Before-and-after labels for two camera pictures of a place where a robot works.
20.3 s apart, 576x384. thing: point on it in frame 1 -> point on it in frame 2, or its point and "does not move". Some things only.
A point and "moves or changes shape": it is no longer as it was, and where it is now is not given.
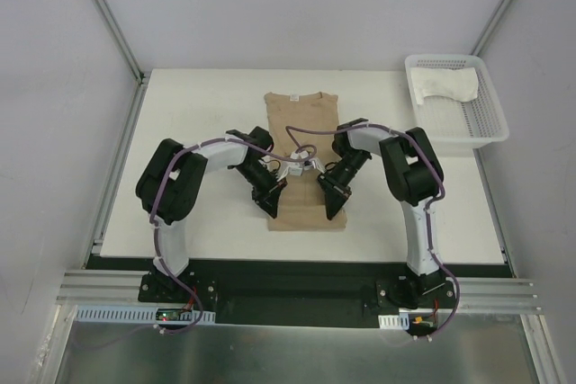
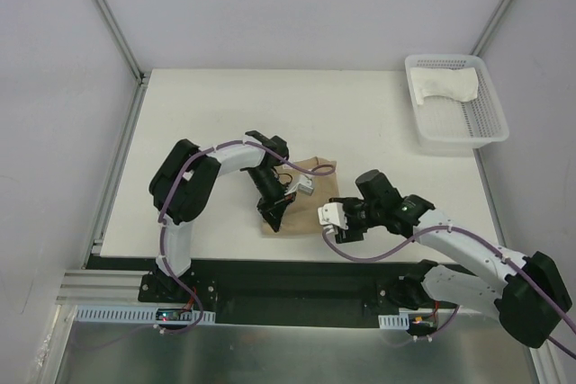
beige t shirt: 302,204 moves or changes shape
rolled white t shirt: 459,83 does not move
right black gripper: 335,192 -> 347,222
